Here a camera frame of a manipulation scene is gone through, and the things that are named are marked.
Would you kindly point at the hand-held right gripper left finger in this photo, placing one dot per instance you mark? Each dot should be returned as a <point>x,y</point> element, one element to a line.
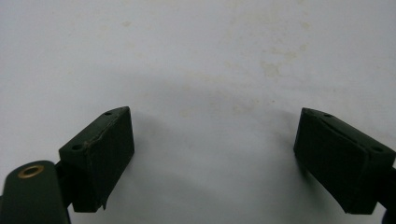
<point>106,161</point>

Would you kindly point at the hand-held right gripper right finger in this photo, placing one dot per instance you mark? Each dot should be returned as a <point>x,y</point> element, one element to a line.
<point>336,161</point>

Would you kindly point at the white table mat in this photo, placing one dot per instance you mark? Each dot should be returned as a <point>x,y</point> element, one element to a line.
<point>199,56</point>

